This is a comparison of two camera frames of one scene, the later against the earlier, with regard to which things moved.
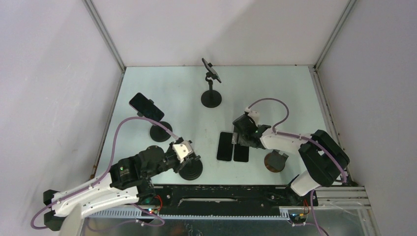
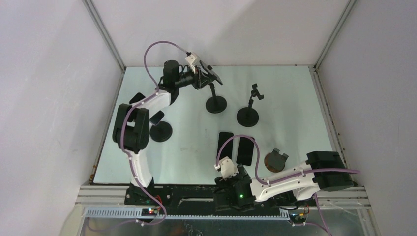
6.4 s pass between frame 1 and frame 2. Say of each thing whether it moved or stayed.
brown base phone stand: stayed
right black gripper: moved
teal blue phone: stayed
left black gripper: moved
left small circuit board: stayed
